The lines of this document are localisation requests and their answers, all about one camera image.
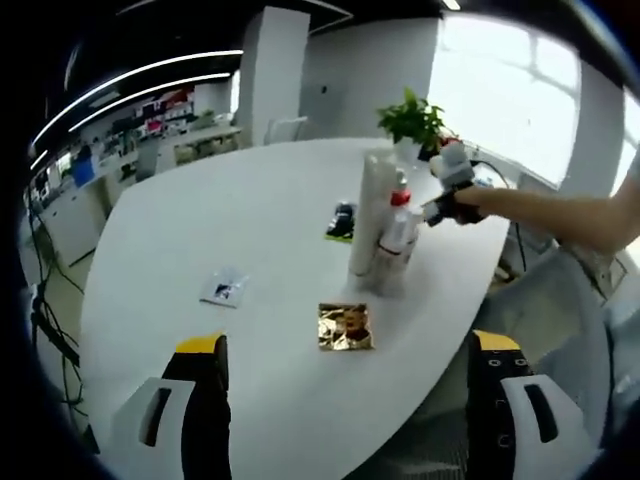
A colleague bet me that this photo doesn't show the small clear skincare sachet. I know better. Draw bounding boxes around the small clear skincare sachet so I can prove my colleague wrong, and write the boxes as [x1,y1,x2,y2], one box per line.
[198,265,251,311]

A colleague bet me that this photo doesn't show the black tripod stand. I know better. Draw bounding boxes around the black tripod stand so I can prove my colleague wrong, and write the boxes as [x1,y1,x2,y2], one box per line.
[27,279,84,371]

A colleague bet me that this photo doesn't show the large window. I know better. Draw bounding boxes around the large window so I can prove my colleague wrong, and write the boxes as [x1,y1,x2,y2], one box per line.
[429,19,582,187]

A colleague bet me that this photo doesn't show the white plastic chair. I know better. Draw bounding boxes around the white plastic chair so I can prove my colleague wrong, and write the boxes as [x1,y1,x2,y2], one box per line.
[267,116,309,144]

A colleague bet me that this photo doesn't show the green black skincare packet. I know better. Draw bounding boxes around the green black skincare packet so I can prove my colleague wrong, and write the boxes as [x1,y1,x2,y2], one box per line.
[324,201,359,245]

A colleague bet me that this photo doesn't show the grey chair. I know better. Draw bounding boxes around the grey chair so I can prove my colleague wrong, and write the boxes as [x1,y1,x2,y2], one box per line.
[134,142,162,181]

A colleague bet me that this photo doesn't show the gold foil skincare packet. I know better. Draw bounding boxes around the gold foil skincare packet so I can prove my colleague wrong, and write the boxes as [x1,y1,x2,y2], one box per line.
[317,301,377,354]

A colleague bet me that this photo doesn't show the red collar skincare bottle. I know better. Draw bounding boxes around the red collar skincare bottle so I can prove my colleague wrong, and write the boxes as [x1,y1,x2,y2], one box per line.
[388,168,417,216]

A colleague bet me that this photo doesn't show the shelves with goods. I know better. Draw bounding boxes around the shelves with goods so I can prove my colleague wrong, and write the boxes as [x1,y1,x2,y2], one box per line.
[79,84,236,146]

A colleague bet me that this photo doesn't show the wooden shelf unit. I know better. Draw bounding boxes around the wooden shelf unit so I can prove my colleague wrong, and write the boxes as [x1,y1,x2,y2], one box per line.
[172,127,242,164]

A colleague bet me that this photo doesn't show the black hanging cables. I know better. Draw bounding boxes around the black hanging cables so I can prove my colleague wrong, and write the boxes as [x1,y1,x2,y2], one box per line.
[27,199,86,301]

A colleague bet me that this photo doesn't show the white clear-cap skincare bottle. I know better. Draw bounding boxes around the white clear-cap skincare bottle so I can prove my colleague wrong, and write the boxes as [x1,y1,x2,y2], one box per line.
[372,207,422,298]

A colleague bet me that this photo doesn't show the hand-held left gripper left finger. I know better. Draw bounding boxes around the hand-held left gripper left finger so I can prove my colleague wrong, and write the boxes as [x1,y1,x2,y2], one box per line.
[110,329,232,480]

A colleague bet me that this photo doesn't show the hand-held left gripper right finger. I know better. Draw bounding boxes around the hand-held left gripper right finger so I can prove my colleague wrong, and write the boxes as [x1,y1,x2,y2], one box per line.
[464,328,601,480]

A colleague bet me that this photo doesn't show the person's light shirt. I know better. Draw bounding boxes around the person's light shirt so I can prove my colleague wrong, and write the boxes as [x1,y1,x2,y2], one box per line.
[597,144,640,451]

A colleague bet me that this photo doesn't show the white cabinet row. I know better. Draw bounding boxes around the white cabinet row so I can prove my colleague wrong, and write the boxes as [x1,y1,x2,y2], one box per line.
[29,164,131,266]

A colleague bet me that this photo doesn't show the tall white skincare tube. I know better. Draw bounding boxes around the tall white skincare tube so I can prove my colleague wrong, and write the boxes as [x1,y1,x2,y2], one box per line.
[348,151,397,277]

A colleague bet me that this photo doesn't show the blue storage bin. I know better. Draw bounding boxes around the blue storage bin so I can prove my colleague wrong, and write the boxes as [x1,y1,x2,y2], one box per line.
[72,159,96,187]

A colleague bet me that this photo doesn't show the green potted plant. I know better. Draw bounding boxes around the green potted plant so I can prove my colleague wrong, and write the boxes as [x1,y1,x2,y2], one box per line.
[375,87,447,161]

